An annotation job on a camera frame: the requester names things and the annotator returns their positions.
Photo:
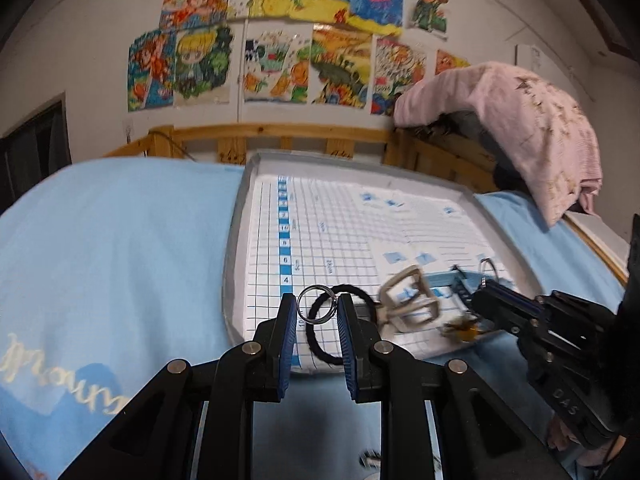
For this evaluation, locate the colourful doodle poster drawing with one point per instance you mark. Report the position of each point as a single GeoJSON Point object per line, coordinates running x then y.
{"type": "Point", "coordinates": [397, 67]}

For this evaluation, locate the silver twisted hair clip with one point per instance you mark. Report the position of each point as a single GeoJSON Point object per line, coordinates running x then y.
{"type": "Point", "coordinates": [370, 459]}

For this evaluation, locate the dark doorway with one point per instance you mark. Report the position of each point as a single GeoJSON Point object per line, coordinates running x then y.
{"type": "Point", "coordinates": [34, 150]}

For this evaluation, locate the orange clownfish drawing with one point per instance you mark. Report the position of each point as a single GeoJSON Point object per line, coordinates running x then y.
{"type": "Point", "coordinates": [446, 61]}

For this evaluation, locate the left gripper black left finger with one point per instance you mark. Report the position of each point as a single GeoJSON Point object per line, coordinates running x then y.
{"type": "Point", "coordinates": [196, 421]}

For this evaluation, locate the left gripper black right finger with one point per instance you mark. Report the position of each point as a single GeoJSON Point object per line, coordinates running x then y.
{"type": "Point", "coordinates": [437, 421]}

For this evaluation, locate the white wall air conditioner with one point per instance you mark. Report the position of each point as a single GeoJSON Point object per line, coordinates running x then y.
{"type": "Point", "coordinates": [535, 60]}

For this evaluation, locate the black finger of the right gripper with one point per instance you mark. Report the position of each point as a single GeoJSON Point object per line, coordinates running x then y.
{"type": "Point", "coordinates": [513, 318]}
{"type": "Point", "coordinates": [503, 293]}

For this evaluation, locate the orange haired girl drawing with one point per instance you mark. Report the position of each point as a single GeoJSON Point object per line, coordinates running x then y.
{"type": "Point", "coordinates": [151, 71]}

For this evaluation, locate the person's right hand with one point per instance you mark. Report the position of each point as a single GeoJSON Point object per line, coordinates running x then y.
{"type": "Point", "coordinates": [559, 438]}

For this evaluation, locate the wooden bed frame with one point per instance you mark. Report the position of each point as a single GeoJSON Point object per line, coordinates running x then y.
{"type": "Point", "coordinates": [454, 161]}

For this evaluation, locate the red haired character drawing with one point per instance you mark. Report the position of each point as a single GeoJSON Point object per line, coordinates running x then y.
{"type": "Point", "coordinates": [429, 15]}

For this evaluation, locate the orange landscape drawing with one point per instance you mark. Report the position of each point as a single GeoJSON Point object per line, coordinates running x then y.
{"type": "Point", "coordinates": [342, 60]}

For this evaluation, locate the blond boy drawing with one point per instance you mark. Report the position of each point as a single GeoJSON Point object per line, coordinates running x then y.
{"type": "Point", "coordinates": [202, 64]}

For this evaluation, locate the light blue cartoon bed blanket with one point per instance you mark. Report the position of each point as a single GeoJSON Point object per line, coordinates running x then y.
{"type": "Point", "coordinates": [112, 268]}

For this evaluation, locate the goldfish and cup drawing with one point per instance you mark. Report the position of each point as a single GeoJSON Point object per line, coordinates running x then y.
{"type": "Point", "coordinates": [276, 63]}

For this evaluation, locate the grey cardboard box lid tray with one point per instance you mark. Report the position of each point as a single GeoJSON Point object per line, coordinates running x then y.
{"type": "Point", "coordinates": [305, 222]}

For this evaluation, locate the beige plastic hair claw clip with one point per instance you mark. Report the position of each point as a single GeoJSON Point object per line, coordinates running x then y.
{"type": "Point", "coordinates": [407, 302]}

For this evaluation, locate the pink floral cloth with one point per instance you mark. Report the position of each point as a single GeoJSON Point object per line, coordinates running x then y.
{"type": "Point", "coordinates": [540, 128]}

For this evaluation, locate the mermaid drawing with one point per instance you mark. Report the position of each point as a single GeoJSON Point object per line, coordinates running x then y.
{"type": "Point", "coordinates": [189, 14]}

